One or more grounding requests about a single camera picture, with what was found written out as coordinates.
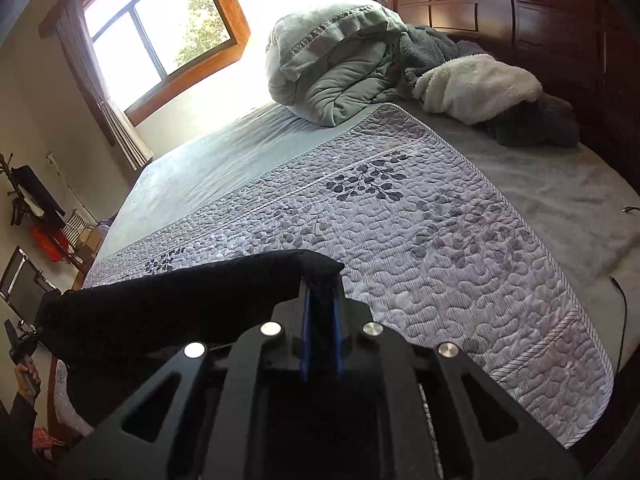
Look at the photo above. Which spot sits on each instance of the white fleece blanket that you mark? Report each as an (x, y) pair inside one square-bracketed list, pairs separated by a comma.
[(475, 88)]

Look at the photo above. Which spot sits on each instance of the wooden framed left window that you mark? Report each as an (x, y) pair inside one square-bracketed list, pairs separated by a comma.
[(150, 51)]

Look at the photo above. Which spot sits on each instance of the black chrome chair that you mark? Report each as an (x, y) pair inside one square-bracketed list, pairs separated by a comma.
[(23, 286)]

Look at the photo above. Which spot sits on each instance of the beige left curtain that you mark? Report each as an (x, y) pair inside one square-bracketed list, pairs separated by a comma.
[(73, 35)]

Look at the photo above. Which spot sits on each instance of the white wire rack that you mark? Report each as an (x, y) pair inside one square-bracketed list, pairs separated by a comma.
[(76, 227)]

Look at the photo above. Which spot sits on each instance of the grey-green folded comforter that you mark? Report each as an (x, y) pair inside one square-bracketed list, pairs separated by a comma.
[(332, 58)]

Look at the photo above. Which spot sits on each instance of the person's left hand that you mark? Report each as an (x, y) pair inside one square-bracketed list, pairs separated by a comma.
[(28, 381)]

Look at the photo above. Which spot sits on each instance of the red hanging bag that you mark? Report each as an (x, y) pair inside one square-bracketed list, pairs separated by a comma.
[(52, 241)]

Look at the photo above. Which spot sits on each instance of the wooden coat rack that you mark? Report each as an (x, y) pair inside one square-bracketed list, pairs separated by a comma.
[(24, 208)]

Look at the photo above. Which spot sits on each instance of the black quilted pants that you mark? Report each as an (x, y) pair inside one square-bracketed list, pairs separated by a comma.
[(113, 338)]

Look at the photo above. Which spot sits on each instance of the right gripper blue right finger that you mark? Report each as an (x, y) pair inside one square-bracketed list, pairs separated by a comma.
[(397, 411)]

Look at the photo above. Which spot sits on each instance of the purple quilted bedspread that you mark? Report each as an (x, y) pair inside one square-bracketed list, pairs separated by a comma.
[(427, 241)]

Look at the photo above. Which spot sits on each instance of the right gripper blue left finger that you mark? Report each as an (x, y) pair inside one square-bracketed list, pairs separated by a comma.
[(232, 412)]

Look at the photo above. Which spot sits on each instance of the black hanging garment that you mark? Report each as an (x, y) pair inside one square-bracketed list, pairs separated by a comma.
[(28, 180)]

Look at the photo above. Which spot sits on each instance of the dark wooden headboard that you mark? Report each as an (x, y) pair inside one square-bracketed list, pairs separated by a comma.
[(580, 50)]

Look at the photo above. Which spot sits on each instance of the cardboard box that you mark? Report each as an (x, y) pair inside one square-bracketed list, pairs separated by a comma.
[(89, 243)]

